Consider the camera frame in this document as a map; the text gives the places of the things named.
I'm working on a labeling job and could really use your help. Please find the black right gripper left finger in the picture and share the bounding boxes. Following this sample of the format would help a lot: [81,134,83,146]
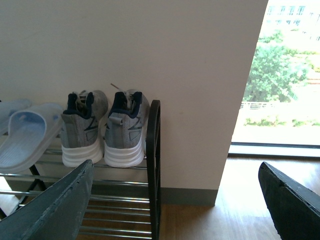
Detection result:
[0,160,94,240]

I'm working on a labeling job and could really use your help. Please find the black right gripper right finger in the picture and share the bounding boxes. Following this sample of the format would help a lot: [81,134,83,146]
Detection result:
[258,162,320,240]

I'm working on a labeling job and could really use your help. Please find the grey knit sneaker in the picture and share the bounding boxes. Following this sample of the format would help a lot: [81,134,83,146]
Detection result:
[60,90,109,168]
[104,88,150,168]

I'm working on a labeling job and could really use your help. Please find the light blue slide sandal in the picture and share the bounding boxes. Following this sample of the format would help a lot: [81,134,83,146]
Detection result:
[0,98,32,136]
[0,102,64,174]

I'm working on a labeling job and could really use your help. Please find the black metal shoe rack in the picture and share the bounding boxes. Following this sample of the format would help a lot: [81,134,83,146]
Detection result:
[1,100,161,240]

